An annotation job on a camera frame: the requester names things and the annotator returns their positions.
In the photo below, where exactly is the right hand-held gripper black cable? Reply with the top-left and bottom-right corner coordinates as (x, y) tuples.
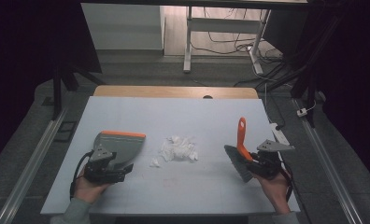
(278, 160), (295, 203)

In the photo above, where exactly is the wooden table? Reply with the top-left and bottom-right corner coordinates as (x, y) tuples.
(92, 85), (260, 100)

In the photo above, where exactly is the person's right hand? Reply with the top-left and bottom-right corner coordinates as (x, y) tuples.
(252, 168), (292, 217)

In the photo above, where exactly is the grey dustpan with orange edge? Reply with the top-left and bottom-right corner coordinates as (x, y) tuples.
(92, 130), (147, 172)

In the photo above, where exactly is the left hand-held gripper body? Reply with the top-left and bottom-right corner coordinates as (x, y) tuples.
(83, 144), (127, 185)

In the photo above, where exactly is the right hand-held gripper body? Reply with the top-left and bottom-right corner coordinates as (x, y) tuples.
(248, 138), (296, 180)

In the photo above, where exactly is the black metal stand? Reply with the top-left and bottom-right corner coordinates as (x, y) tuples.
(260, 13), (345, 129)
(50, 60), (107, 121)

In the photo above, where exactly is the white power strip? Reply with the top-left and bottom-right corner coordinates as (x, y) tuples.
(269, 122), (291, 148)

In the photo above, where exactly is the person's left hand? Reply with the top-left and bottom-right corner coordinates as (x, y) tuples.
(73, 169), (113, 205)

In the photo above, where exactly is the white desk frame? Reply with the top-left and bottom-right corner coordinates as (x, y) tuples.
(182, 5), (272, 76)

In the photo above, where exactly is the orange-handled grey brush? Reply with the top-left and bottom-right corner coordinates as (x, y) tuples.
(223, 117), (255, 184)

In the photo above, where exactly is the aluminium rail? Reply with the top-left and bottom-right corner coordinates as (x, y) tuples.
(292, 98), (364, 224)
(0, 105), (69, 224)

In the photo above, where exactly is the pile of white paper scraps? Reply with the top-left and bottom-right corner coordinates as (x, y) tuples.
(149, 134), (200, 169)

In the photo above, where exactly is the tangle of floor cables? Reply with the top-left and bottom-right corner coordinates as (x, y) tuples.
(191, 7), (284, 64)

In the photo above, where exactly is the white cabinet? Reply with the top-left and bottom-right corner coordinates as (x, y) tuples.
(80, 3), (166, 51)

